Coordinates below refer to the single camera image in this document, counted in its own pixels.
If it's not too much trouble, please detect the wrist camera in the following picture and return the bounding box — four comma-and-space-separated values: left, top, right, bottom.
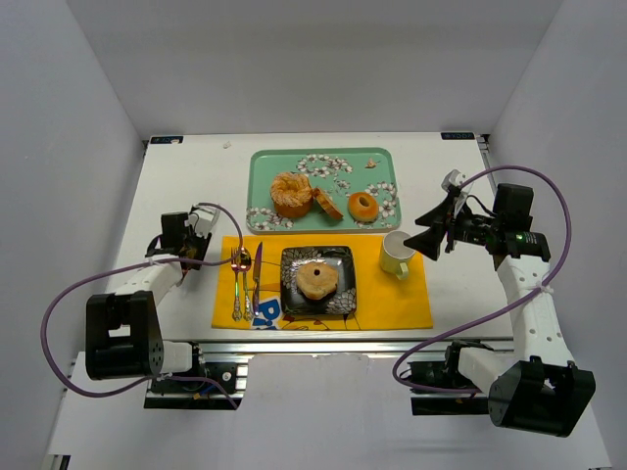
441, 169, 468, 217
188, 205, 220, 239

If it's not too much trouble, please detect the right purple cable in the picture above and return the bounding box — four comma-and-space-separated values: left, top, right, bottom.
391, 164, 574, 396

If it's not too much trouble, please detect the green floral serving tray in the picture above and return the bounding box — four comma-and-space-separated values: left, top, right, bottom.
246, 147, 402, 233

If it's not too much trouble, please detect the white and green mug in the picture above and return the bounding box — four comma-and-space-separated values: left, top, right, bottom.
379, 230, 416, 280

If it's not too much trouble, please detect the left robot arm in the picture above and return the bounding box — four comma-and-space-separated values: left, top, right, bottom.
85, 208, 218, 380

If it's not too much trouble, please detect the cake slice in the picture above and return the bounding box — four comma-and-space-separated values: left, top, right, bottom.
312, 187, 344, 220

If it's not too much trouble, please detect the iridescent fork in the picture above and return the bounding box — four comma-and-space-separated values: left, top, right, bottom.
230, 249, 242, 322

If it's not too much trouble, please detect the aluminium frame rail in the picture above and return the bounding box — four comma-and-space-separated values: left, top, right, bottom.
133, 132, 511, 409

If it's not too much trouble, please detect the black floral square plate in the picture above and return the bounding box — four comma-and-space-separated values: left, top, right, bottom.
280, 246, 358, 316

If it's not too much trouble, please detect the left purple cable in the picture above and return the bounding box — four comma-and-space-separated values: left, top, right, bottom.
39, 202, 245, 411

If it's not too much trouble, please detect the iridescent knife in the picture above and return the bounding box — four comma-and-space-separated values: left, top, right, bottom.
252, 242, 264, 316

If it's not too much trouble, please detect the pale raisin bagel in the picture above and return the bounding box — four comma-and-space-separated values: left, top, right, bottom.
296, 261, 339, 301

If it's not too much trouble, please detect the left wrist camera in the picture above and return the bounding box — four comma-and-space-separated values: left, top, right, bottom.
188, 205, 220, 239

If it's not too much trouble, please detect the golden plain bagel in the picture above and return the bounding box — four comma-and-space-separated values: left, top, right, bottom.
348, 192, 379, 223

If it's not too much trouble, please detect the purple cable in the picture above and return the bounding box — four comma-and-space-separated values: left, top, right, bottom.
39, 202, 245, 411
391, 164, 574, 396

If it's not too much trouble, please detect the yellow printed placemat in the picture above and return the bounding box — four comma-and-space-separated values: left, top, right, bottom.
212, 234, 433, 331

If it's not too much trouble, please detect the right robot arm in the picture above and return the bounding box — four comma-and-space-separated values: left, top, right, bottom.
406, 184, 596, 438

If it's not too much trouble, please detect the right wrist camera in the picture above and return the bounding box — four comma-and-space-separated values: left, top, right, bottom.
441, 169, 468, 217

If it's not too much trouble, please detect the sugared bundt cake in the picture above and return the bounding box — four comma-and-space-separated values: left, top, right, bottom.
270, 172, 314, 218

